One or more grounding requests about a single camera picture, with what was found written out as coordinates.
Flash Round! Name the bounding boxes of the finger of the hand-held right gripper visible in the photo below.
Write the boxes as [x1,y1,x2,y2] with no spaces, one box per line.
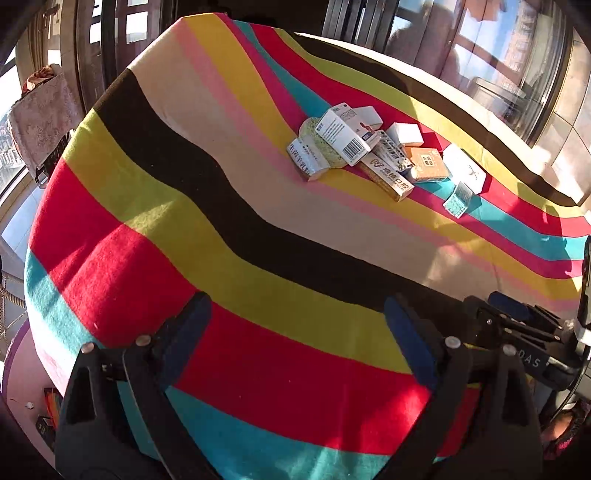
[488,291,566,333]
[463,295,561,352]

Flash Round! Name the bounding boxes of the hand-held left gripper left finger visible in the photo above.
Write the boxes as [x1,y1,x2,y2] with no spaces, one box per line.
[55,292,218,480]

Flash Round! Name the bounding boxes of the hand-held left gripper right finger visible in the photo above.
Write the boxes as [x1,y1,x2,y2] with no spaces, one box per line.
[383,294,543,480]

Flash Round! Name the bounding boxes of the white box black brush mark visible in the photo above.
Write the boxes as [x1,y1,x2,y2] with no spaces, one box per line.
[441,147,488,193]

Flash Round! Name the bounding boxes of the rainbow woven strap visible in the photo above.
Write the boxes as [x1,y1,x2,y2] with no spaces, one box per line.
[44,387,64,418]

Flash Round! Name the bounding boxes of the orange box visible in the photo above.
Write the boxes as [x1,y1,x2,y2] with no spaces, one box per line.
[409,147,451,184]

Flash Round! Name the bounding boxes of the long gold box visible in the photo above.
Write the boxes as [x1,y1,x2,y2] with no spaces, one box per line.
[358,152,415,202]

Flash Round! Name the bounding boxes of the white box blue ends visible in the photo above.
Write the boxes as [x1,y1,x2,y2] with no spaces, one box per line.
[369,131,414,174]

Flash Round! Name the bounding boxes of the plain small white box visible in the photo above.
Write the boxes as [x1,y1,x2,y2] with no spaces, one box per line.
[385,122,424,147]

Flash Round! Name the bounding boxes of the yellow green round sponge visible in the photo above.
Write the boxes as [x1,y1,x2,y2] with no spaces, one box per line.
[298,117,348,170]

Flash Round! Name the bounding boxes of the white box grey text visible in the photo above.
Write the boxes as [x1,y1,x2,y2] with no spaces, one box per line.
[286,138,329,182]

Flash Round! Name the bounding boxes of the white box with barcode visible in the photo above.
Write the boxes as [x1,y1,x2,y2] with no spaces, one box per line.
[318,104,373,167]

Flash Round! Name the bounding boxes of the white box red mark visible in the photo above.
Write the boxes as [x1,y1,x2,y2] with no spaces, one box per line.
[353,105,383,134]

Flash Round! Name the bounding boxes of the striped colourful blanket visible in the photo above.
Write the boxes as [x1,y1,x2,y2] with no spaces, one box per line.
[23,11,591,480]

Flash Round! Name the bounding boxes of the pink round stool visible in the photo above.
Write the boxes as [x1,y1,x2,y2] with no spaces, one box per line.
[0,318,63,462]

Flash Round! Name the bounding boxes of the balcony window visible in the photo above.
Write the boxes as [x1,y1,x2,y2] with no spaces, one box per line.
[397,0,575,146]

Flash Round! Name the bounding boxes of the grey draped cloth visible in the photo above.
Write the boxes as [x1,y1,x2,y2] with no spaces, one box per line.
[8,65,84,177]

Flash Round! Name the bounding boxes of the dark framed side window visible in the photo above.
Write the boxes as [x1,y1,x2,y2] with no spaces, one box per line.
[60,0,178,104]

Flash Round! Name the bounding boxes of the dark sliding door frame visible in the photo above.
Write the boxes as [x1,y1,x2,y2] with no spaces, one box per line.
[322,0,402,52]

